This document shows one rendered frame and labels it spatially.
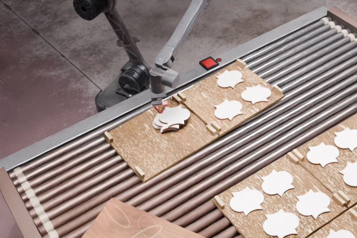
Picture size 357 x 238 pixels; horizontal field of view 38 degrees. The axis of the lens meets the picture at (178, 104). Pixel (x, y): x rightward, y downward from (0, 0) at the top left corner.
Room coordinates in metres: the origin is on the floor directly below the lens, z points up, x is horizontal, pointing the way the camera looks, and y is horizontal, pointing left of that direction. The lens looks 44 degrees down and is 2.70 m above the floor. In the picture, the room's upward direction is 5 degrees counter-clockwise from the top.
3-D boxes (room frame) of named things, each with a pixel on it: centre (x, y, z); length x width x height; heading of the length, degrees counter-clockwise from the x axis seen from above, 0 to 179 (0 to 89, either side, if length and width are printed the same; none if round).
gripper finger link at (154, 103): (1.68, 0.08, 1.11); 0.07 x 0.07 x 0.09; 3
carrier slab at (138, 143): (1.65, 0.10, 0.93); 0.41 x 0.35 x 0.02; 123
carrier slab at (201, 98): (1.88, -0.25, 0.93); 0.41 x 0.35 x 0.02; 123
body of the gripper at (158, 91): (1.71, 0.08, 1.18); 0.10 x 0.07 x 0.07; 3
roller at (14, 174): (2.00, -0.07, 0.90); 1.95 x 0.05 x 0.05; 120
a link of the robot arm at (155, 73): (1.71, 0.08, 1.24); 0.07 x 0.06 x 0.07; 55
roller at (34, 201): (1.82, -0.17, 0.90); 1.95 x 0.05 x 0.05; 120
